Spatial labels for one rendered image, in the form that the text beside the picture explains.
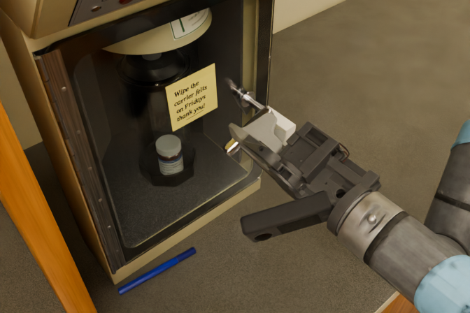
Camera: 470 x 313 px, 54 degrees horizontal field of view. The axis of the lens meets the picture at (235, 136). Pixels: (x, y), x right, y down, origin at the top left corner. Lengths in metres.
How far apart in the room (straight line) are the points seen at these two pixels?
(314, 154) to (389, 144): 0.48
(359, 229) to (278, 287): 0.29
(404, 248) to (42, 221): 0.36
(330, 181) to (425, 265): 0.15
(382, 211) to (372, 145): 0.50
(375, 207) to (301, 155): 0.11
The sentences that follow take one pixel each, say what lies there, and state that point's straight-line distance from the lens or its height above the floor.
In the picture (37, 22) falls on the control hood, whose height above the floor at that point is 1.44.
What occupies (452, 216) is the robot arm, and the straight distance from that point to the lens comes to 0.61.
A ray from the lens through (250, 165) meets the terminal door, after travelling 0.79.
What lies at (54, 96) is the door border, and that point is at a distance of 0.50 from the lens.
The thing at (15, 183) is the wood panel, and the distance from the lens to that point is 0.44.
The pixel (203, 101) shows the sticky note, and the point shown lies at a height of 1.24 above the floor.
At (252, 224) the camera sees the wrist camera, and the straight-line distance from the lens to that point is 0.57.
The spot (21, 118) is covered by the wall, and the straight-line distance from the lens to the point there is 1.06.
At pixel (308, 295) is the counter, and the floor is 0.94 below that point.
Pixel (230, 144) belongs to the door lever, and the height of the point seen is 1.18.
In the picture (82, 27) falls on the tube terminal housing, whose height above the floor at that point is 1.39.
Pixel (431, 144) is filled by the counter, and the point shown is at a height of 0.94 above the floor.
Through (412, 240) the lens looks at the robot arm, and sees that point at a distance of 0.52.
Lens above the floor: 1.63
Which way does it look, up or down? 44 degrees down
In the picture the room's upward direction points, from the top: straight up
